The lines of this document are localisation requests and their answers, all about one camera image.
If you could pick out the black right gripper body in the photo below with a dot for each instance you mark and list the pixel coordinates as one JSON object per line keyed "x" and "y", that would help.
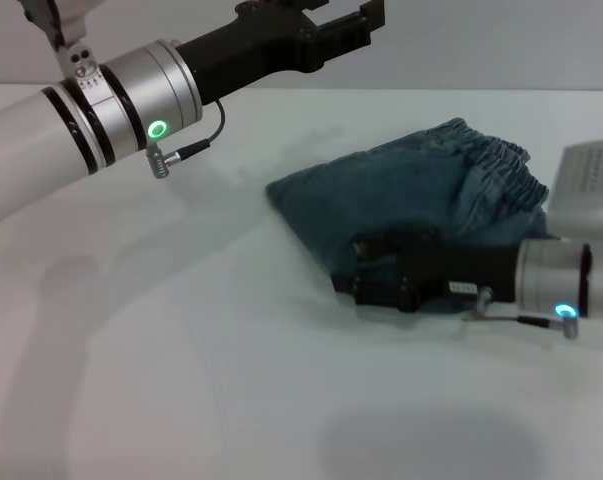
{"x": 461, "y": 272}

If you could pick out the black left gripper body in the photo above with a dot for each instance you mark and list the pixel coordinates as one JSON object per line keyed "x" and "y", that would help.
{"x": 251, "y": 50}

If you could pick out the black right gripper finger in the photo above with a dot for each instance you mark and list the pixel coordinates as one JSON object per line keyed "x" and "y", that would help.
{"x": 381, "y": 250}
{"x": 376, "y": 292}

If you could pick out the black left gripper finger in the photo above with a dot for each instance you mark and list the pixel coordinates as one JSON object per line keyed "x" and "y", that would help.
{"x": 317, "y": 4}
{"x": 351, "y": 32}

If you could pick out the blue denim shorts with print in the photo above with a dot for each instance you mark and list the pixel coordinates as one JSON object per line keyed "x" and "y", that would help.
{"x": 381, "y": 200}

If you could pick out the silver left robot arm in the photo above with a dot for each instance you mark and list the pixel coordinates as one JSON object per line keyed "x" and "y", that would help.
{"x": 56, "y": 135}

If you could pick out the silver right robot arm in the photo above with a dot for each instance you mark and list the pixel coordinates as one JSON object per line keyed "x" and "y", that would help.
{"x": 566, "y": 282}

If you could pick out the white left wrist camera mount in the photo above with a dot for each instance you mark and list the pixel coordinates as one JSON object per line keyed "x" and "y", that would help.
{"x": 61, "y": 35}

